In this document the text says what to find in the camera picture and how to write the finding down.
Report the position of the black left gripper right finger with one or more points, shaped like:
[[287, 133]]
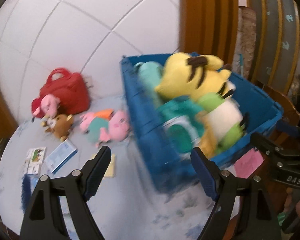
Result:
[[257, 218]]

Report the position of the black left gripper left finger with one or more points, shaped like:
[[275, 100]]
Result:
[[43, 217]]

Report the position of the teal white snack bag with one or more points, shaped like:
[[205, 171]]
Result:
[[185, 124]]

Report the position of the yellow tiger plush toy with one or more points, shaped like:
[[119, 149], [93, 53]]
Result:
[[206, 81]]

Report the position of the teal U-shaped neck pillow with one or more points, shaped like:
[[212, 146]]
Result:
[[149, 74]]

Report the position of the pink paper sheet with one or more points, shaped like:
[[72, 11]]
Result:
[[248, 163]]

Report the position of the wooden chair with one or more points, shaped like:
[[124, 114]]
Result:
[[290, 115]]

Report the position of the blue white flat box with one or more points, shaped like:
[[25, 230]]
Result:
[[58, 157]]

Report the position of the small white card packet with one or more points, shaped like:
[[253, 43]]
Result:
[[34, 160]]

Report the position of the yellow padded mailer envelope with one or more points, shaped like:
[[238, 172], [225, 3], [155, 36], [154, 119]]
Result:
[[111, 170]]

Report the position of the brown bear plush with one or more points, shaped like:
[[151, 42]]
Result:
[[60, 126]]

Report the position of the blue plastic storage crate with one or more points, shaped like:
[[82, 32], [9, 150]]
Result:
[[167, 170]]

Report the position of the pink pig plush teal shirt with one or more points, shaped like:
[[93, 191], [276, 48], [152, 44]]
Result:
[[100, 130]]

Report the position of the pink red plush doll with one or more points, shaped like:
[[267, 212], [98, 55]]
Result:
[[45, 106]]

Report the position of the orange pink plush toy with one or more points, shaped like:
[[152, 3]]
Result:
[[105, 114]]

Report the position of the red handbag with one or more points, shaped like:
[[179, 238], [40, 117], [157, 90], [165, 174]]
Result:
[[70, 88]]

